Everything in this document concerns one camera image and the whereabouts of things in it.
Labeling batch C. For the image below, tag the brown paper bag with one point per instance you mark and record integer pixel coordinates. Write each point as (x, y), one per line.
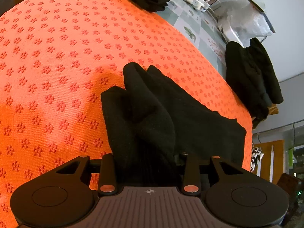
(273, 109)

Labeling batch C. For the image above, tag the black knit sweater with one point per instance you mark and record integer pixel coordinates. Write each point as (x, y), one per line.
(166, 123)

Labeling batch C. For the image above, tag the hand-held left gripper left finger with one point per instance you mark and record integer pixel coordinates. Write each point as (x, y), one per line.
(108, 168)

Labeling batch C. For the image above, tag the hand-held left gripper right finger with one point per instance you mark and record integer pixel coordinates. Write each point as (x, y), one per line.
(191, 171)

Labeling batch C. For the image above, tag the black white striped cloth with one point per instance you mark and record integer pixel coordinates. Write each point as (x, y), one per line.
(257, 158)

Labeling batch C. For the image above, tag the stack of black folded clothes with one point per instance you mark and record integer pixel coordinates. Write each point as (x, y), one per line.
(251, 76)

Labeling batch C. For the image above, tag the wooden chair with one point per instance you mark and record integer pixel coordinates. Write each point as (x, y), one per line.
(276, 159)

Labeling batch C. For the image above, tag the tile patterned tablecloth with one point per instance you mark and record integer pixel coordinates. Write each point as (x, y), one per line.
(201, 35)

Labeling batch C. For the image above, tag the orange flower patterned mat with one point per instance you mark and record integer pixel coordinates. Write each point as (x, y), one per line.
(59, 64)

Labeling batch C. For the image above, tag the white plastic bag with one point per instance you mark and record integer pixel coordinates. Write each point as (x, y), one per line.
(247, 21)

